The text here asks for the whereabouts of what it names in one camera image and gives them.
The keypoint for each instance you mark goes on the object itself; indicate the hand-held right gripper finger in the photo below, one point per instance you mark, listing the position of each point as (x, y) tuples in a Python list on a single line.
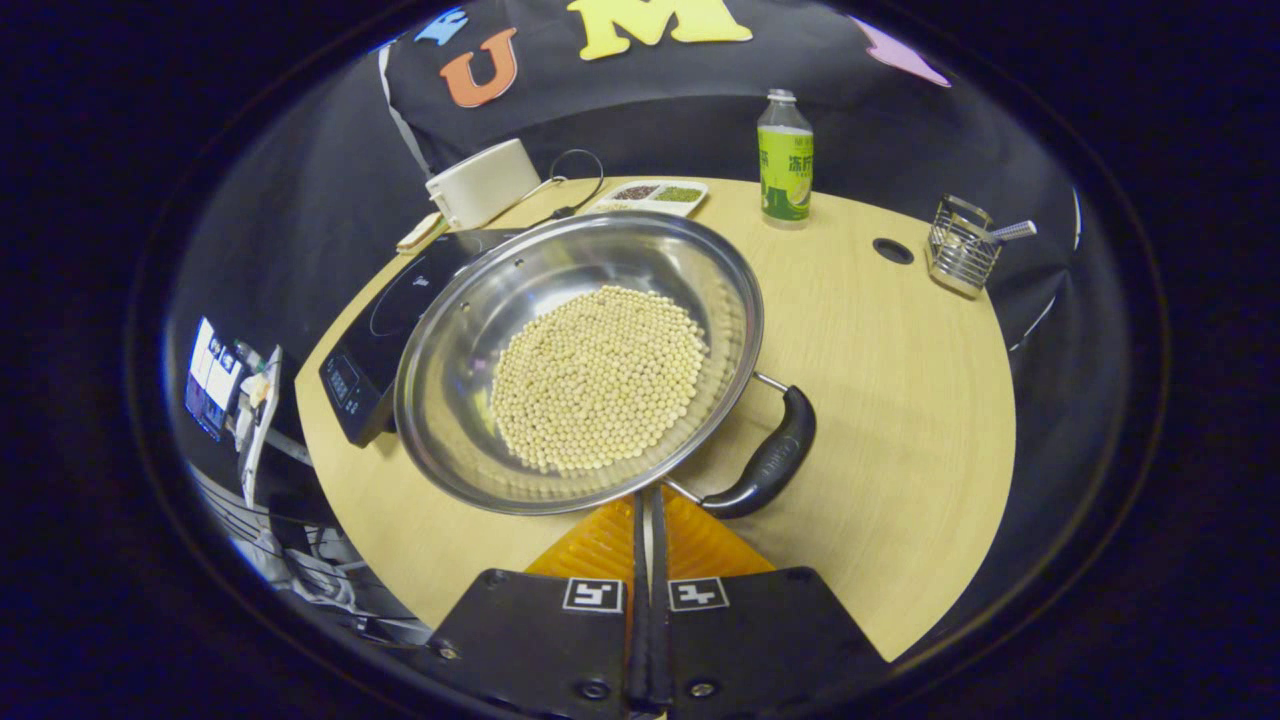
[(659, 620), (640, 620)]

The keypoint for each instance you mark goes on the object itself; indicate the stainless steel pot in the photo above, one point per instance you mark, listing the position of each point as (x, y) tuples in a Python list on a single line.
[(470, 330)]

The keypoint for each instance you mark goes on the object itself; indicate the black induction cooktop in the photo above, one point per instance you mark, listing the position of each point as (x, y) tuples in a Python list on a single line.
[(400, 300)]

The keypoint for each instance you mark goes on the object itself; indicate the pile of soybeans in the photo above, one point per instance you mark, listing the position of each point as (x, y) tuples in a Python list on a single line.
[(600, 380)]

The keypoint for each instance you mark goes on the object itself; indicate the white divided dish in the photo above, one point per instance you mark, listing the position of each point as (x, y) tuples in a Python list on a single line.
[(650, 206)]

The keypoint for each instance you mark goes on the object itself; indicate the pile of green mung beans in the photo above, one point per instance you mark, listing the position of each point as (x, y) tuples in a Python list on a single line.
[(678, 194)]

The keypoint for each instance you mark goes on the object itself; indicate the pile of dark red beans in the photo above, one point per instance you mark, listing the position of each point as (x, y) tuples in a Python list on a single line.
[(635, 191)]

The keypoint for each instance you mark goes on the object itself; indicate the small rectangular plate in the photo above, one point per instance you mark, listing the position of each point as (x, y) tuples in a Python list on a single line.
[(425, 243)]

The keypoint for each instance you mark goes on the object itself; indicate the sandwich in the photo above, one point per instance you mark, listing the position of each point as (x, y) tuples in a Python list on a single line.
[(418, 233)]

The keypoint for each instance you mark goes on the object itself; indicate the green label drink bottle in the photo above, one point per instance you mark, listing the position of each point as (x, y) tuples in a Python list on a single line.
[(785, 180)]

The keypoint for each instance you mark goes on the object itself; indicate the white toaster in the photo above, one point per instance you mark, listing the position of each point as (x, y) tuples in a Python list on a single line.
[(480, 185)]

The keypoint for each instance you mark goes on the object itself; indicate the lit computer screen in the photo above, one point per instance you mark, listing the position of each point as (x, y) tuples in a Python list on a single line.
[(210, 375)]

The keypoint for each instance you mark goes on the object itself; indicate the white frame panel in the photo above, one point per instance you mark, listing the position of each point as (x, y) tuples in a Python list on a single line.
[(262, 430)]

